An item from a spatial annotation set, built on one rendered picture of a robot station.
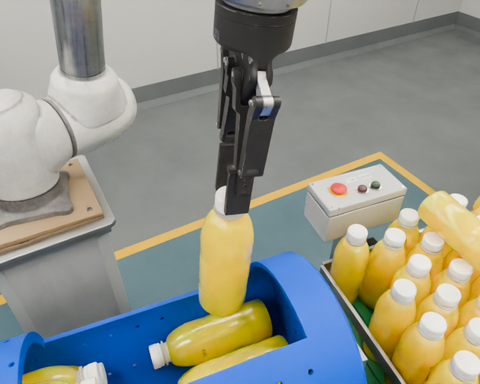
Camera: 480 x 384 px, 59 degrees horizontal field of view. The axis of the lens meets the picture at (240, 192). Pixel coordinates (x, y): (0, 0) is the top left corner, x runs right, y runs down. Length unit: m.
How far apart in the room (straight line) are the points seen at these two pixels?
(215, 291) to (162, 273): 1.62
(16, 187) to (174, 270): 1.30
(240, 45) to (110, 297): 0.99
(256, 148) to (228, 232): 0.15
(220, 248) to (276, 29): 0.28
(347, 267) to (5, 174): 0.75
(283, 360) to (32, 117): 0.72
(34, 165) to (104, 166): 1.95
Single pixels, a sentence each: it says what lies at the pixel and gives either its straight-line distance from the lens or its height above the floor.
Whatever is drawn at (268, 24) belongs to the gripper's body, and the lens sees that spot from 0.39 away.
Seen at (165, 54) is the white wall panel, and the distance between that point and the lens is 3.53.
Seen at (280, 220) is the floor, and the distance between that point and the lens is 2.45.
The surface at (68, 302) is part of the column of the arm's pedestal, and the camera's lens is 1.24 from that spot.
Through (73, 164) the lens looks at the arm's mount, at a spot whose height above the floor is 1.00.
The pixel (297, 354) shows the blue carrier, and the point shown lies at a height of 1.21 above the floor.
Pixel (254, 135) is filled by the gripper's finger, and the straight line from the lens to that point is 0.41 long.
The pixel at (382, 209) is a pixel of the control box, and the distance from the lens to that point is 1.02.
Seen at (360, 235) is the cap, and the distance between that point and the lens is 0.87.
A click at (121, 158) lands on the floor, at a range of 3.02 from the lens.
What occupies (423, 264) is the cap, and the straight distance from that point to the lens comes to 0.86.
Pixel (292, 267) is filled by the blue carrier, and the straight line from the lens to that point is 0.64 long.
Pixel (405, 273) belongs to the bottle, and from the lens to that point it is 0.87.
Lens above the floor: 1.72
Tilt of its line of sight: 41 degrees down
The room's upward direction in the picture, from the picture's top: straight up
